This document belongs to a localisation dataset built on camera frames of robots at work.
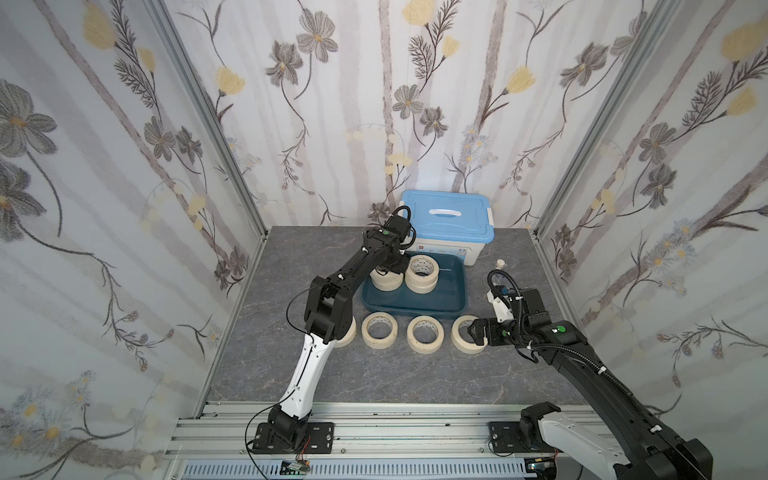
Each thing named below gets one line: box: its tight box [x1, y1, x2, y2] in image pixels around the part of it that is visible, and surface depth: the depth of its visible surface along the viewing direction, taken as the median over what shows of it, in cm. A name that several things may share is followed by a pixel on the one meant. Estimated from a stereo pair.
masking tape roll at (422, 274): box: [405, 254, 440, 294], surface depth 103 cm
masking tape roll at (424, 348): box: [406, 315, 445, 355], surface depth 90 cm
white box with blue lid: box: [399, 190, 495, 266], surface depth 105 cm
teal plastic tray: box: [361, 252, 468, 319], surface depth 104 cm
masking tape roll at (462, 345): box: [451, 315, 488, 354], surface depth 91 cm
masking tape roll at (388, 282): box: [369, 268, 404, 292], surface depth 103 cm
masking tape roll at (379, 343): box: [361, 311, 399, 350], surface depth 92 cm
